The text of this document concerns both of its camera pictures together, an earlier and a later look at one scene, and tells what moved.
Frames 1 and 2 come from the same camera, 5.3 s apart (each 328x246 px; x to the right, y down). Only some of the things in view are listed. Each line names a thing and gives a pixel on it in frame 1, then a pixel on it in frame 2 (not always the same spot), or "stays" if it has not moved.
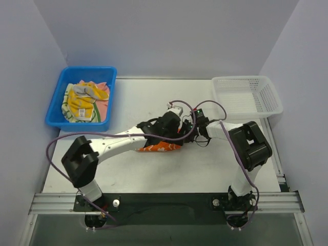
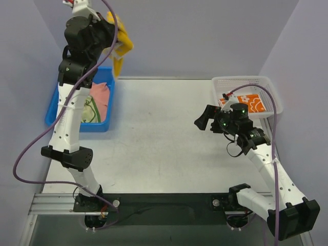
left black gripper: [175, 131] → [107, 30]
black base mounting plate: [164, 208] stays
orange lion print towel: [160, 146] → [253, 102]
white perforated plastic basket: [246, 97] stays
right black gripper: [191, 131] → [213, 119]
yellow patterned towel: [78, 100] → [123, 45]
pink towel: [101, 105] stays
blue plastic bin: [67, 75] stays
